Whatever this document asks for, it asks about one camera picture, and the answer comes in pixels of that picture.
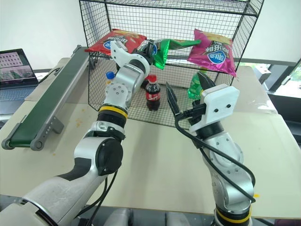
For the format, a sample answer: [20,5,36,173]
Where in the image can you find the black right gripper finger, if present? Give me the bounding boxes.
[198,71,216,92]
[166,81,184,119]

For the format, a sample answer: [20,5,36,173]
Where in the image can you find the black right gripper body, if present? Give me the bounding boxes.
[188,98,208,127]

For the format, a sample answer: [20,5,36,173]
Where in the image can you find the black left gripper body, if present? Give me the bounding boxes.
[138,44,156,65]

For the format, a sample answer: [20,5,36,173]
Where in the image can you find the grey laptop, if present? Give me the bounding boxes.
[0,48,40,102]

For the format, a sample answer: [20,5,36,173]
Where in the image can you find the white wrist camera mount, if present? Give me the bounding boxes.
[189,85,240,132]
[110,41,142,69]

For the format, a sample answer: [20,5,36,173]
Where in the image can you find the magenta chip bag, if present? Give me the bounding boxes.
[187,28,237,77]

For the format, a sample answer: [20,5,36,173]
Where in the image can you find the green conveyor belt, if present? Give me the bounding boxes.
[1,44,91,151]

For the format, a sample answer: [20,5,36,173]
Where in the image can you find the red chip bag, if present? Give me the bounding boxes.
[84,28,148,56]

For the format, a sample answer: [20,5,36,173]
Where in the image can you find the black wire rack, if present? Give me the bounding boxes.
[79,0,265,130]

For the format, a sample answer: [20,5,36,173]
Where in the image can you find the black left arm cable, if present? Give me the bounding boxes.
[77,169,119,218]

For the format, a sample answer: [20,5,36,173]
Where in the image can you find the cola bottle red label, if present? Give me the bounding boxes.
[145,74,162,112]

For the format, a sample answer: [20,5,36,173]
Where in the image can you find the green chip bag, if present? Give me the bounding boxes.
[138,38,202,71]

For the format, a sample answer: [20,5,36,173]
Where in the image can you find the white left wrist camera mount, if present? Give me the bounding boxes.
[110,41,142,69]

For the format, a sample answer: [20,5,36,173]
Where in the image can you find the green soda bottle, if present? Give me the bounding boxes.
[187,69,209,100]

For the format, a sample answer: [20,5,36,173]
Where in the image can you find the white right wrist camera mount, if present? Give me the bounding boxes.
[189,85,240,132]

